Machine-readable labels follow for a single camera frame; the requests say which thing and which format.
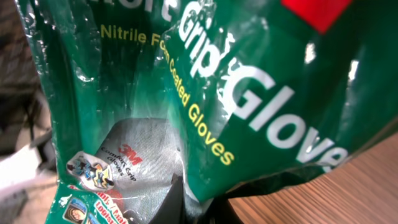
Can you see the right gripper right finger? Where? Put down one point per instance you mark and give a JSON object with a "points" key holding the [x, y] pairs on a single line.
{"points": [[220, 212]]}

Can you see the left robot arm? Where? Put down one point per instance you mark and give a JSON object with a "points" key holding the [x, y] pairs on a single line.
{"points": [[27, 168]]}

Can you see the green 3M gloves packet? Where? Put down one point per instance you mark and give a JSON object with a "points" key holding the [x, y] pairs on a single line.
{"points": [[240, 98]]}

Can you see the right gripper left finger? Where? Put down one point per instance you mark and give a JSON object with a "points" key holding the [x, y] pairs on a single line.
{"points": [[172, 210]]}

